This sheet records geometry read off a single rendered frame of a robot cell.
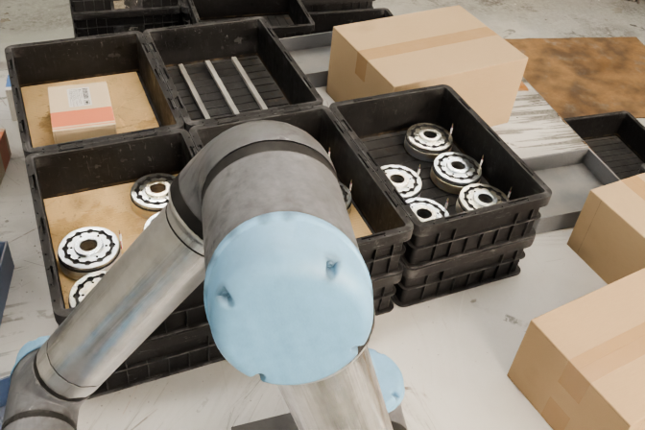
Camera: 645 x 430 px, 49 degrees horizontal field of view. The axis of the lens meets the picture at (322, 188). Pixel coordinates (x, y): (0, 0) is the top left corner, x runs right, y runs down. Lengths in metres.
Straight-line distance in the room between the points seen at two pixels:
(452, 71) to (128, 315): 1.21
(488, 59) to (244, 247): 1.42
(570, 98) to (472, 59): 1.81
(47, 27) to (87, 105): 2.24
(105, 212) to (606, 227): 1.00
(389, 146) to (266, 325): 1.12
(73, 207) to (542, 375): 0.90
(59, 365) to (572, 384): 0.80
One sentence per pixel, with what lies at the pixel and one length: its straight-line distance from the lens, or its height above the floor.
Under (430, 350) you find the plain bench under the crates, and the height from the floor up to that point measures 0.70.
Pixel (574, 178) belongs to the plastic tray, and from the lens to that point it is 1.86.
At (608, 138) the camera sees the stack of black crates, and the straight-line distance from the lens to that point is 2.88.
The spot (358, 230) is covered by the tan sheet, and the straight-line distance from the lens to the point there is 1.37.
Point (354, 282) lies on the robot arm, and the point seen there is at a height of 1.41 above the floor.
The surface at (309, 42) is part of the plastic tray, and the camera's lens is 2.15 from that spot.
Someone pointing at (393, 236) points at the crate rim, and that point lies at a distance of 1.23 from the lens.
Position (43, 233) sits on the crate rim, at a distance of 1.25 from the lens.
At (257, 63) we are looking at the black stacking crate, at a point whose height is 0.83.
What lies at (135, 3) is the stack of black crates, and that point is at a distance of 2.82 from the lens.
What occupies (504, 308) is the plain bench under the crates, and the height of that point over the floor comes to 0.70.
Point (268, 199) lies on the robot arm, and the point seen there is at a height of 1.43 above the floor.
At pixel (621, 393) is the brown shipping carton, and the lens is 1.23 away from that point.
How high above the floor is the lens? 1.77
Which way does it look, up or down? 40 degrees down
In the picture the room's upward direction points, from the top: 7 degrees clockwise
